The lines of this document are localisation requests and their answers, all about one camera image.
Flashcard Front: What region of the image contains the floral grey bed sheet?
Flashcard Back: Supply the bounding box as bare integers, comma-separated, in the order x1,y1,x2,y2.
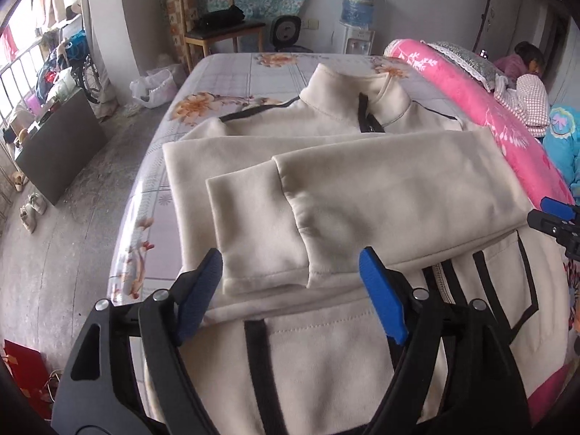
107,53,468,305

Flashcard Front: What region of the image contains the lace trimmed grey pillow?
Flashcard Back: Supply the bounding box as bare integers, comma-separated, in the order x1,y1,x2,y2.
428,41,504,92

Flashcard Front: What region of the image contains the child in blue pajamas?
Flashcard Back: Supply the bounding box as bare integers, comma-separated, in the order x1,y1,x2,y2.
493,41,579,200

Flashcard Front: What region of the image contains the red paper bag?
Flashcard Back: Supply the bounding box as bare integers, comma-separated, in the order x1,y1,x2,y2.
2,340,52,420

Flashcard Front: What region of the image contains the white plastic bag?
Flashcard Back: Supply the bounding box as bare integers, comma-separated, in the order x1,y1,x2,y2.
130,68,178,109

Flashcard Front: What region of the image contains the pair of beige shoes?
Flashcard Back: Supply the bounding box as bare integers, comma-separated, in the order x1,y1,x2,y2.
20,192,47,234

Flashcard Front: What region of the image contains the pink floral blanket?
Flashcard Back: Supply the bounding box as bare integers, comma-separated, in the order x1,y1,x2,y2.
384,40,579,423

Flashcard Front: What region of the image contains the beige jacket with black trim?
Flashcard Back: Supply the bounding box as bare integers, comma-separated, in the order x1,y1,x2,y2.
141,63,571,435

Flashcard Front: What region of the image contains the dark low cabinet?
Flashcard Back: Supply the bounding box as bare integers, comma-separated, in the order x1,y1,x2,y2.
16,90,107,205

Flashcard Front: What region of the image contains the metal balcony railing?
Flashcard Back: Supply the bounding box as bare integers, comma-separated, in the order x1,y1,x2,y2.
1,40,46,222

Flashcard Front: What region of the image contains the wooden chair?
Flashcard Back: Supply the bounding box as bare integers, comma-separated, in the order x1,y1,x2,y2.
165,0,266,73

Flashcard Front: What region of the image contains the blue water bottle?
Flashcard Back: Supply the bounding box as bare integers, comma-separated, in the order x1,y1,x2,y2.
340,0,376,29

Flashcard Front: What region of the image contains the white water dispenser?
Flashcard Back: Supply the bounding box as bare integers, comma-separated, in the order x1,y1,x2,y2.
331,22,374,56

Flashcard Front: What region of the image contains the black bag on chair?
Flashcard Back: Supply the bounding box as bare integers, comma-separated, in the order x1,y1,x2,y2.
196,5,245,30

